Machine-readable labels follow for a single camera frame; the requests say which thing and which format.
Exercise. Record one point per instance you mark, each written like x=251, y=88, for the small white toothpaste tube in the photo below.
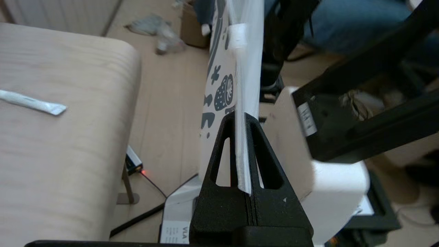
x=34, y=103

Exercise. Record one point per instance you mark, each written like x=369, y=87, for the brown cardboard box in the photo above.
x=192, y=31

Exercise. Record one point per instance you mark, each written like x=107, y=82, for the crumpled clear plastic wrap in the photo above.
x=157, y=31

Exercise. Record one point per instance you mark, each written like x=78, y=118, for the white black robot base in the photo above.
x=336, y=185

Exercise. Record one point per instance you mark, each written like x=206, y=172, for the beige wooden hutch desk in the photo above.
x=61, y=137

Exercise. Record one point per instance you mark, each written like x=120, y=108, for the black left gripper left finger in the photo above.
x=219, y=212

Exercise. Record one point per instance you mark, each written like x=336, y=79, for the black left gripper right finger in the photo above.
x=281, y=212

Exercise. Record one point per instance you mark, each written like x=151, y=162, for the white leaf-print zip pouch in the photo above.
x=245, y=75

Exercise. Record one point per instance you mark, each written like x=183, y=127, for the person in blue jeans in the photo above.
x=360, y=20

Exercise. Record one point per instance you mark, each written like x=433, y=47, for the silver power adapter box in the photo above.
x=133, y=161

